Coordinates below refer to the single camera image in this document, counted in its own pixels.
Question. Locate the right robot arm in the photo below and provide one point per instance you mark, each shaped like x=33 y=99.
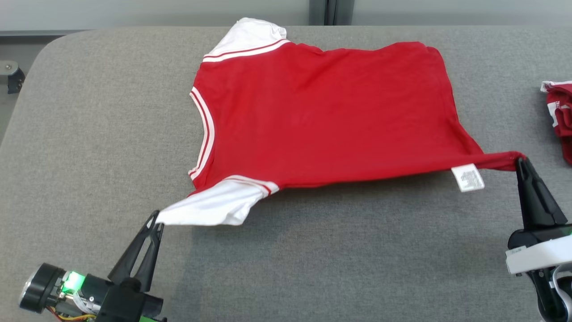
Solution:
x=547 y=299

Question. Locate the grey wall base rail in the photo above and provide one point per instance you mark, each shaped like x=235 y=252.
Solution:
x=35 y=32

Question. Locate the grey partition post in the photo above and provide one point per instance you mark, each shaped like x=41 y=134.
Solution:
x=342 y=11
x=318 y=11

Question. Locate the red basketball jersey white sleeves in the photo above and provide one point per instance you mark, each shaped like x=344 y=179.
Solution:
x=321 y=112

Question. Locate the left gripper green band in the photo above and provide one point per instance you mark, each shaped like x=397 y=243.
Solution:
x=129 y=304

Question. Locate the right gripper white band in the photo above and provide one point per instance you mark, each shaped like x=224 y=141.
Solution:
x=540 y=255

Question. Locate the red basketball shorts white stripe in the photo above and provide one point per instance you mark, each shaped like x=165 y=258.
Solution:
x=564 y=116

